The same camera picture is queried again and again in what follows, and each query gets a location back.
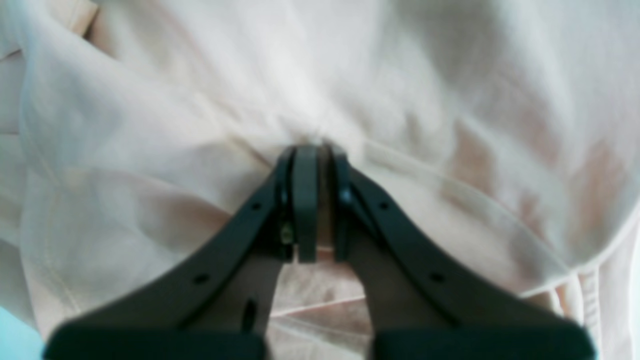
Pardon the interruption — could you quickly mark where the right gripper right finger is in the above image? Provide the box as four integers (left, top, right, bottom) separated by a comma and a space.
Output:
327, 146, 597, 360

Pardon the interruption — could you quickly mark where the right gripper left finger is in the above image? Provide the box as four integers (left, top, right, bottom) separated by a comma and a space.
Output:
44, 145, 321, 360

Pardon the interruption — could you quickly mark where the peach t-shirt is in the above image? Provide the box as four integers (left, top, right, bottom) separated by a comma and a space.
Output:
1, 0, 639, 360

